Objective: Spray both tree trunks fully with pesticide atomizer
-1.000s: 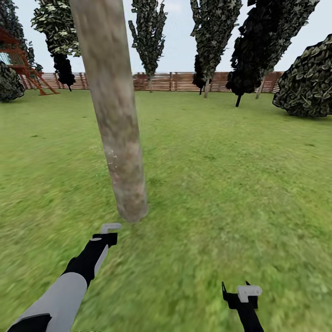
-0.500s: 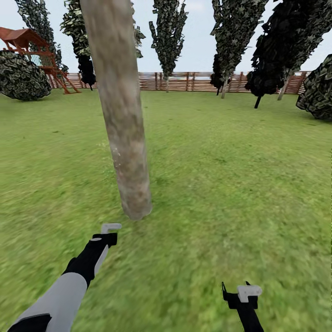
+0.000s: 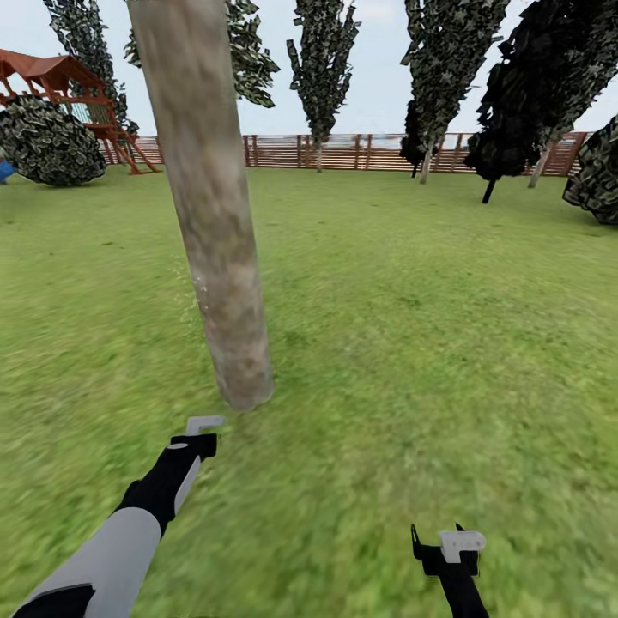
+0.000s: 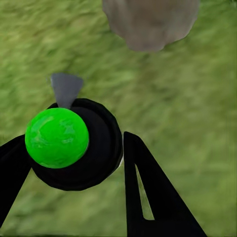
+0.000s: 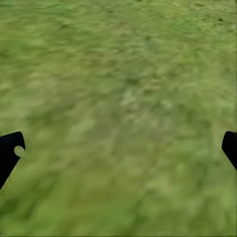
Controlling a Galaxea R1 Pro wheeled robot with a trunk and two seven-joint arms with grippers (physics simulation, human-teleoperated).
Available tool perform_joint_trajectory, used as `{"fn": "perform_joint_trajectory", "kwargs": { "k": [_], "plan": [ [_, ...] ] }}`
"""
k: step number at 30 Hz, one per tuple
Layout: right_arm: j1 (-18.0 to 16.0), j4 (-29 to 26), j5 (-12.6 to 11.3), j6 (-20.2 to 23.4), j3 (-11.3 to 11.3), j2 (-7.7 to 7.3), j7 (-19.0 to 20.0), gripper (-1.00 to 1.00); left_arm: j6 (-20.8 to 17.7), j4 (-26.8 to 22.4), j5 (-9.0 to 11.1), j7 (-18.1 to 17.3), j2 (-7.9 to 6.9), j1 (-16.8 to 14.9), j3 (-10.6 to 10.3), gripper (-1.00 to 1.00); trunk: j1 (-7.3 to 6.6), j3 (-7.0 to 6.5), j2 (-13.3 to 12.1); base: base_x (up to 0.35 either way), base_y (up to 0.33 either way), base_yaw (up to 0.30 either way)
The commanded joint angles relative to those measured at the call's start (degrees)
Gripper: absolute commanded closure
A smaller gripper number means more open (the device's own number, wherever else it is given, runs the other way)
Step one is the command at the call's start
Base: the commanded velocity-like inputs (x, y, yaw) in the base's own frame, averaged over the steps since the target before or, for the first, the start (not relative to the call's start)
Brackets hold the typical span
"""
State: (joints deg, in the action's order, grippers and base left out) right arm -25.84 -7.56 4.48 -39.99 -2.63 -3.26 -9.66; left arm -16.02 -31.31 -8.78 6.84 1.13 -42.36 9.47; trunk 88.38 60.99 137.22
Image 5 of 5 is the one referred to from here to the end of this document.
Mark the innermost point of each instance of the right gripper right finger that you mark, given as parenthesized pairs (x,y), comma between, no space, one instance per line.
(229,146)

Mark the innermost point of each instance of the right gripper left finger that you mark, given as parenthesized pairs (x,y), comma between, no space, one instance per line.
(12,147)

